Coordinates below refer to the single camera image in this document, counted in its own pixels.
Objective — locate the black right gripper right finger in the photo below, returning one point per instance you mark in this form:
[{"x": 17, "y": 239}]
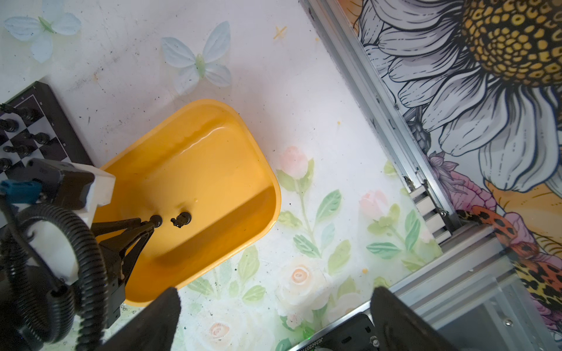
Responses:
[{"x": 398, "y": 327}]

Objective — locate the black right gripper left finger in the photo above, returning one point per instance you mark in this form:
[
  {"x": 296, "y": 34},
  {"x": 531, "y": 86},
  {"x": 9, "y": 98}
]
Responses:
[{"x": 153, "y": 328}]

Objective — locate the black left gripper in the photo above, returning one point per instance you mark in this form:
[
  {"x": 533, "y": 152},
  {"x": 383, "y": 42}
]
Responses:
[{"x": 121, "y": 254}]

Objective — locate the black pawn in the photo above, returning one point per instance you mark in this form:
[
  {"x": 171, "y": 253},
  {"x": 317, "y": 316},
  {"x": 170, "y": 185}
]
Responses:
[
  {"x": 156, "y": 221},
  {"x": 184, "y": 218}
]

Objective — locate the black white chess board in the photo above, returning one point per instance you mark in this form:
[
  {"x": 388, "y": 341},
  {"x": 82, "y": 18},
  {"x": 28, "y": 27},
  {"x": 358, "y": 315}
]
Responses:
[{"x": 34, "y": 126}]

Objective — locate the black pawn in tray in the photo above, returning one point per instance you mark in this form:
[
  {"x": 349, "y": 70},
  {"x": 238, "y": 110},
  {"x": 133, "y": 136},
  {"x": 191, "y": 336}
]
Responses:
[{"x": 184, "y": 218}]

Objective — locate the yellow rectangular tray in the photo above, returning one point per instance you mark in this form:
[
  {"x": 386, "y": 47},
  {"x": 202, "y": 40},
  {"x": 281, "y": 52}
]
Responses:
[{"x": 202, "y": 160}]

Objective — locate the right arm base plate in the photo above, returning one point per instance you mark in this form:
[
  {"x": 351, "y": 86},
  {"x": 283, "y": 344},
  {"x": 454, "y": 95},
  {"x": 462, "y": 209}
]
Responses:
[{"x": 354, "y": 333}]

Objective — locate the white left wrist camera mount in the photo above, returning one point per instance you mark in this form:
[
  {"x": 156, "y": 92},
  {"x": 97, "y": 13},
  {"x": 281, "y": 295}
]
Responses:
[{"x": 69, "y": 187}]

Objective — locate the aluminium front rail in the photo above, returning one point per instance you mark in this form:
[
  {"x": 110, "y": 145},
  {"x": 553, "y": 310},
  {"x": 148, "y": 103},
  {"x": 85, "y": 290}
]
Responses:
[{"x": 472, "y": 296}]

